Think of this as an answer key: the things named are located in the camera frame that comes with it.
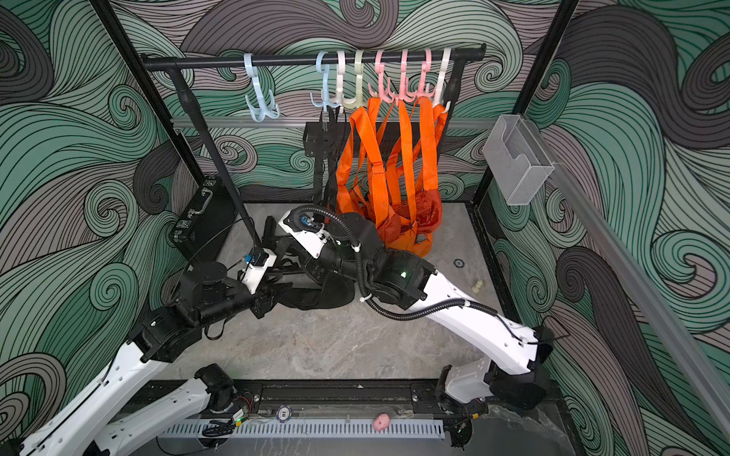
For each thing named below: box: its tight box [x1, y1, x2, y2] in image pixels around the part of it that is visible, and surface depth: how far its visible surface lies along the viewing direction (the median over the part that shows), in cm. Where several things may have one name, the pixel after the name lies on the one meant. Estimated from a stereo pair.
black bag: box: [304, 104, 351, 210], surface depth 68 cm
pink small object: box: [372, 412, 391, 432], surface depth 70 cm
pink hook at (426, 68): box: [413, 48, 437, 99], surface depth 91 cm
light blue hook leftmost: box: [243, 53, 281, 122], surface depth 59 cm
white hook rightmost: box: [432, 47, 452, 114], surface depth 60 cm
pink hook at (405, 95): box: [392, 49, 418, 103], surface depth 94 cm
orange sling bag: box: [424, 96, 448, 192], surface depth 67 cm
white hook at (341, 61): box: [336, 50, 346, 112], surface depth 54 cm
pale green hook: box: [342, 49, 365, 107], surface depth 59 cm
